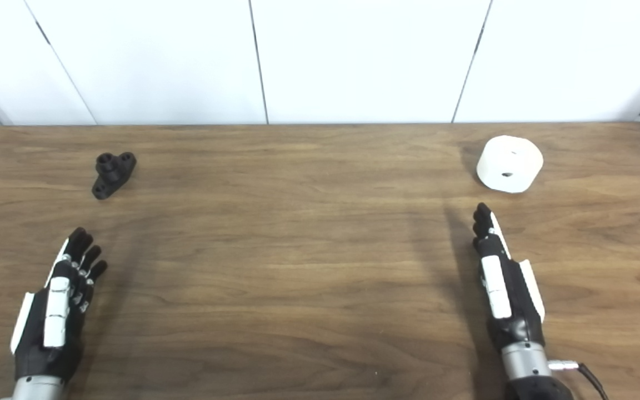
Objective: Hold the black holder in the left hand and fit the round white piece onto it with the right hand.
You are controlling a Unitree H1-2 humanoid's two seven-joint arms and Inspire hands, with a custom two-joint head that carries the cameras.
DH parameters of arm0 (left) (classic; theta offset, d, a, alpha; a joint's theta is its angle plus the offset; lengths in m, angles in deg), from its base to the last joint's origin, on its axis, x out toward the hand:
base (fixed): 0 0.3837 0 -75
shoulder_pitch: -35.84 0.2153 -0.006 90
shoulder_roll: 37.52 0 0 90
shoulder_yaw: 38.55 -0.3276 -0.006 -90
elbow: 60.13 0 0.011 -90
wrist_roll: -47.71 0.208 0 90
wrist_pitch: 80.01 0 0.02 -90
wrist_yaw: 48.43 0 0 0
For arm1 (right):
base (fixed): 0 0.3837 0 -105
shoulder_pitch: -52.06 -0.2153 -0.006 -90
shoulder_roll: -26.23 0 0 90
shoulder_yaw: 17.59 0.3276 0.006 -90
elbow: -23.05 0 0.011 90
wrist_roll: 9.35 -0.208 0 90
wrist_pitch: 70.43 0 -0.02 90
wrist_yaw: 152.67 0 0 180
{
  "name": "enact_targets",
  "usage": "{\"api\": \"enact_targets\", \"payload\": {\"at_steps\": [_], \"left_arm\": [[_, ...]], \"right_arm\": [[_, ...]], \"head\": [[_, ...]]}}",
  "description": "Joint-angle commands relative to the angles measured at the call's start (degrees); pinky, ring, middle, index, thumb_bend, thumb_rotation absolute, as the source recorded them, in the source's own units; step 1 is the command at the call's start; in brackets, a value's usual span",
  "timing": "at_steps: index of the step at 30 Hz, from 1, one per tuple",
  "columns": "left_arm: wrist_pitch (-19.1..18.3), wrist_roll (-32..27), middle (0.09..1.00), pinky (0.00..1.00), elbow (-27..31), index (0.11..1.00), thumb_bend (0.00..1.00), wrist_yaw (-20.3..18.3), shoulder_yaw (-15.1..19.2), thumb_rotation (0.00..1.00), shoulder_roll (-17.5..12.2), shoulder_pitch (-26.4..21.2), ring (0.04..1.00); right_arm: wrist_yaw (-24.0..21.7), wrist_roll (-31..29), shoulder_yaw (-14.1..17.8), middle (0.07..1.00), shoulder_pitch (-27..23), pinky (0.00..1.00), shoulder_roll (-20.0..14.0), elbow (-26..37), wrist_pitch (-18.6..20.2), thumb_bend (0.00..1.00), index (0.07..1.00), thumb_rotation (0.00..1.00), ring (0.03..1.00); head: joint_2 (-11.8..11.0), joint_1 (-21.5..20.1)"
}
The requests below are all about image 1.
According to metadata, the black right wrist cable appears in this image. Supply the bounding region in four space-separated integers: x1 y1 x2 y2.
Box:
548 360 611 400

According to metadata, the black plastic holder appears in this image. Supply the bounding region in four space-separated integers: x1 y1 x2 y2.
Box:
92 152 137 200

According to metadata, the round white plastic piece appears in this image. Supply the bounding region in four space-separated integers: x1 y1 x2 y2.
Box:
476 135 544 194

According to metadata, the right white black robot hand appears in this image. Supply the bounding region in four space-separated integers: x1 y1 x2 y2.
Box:
472 203 546 352

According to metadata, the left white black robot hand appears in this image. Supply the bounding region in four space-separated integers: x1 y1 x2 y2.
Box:
10 227 108 384

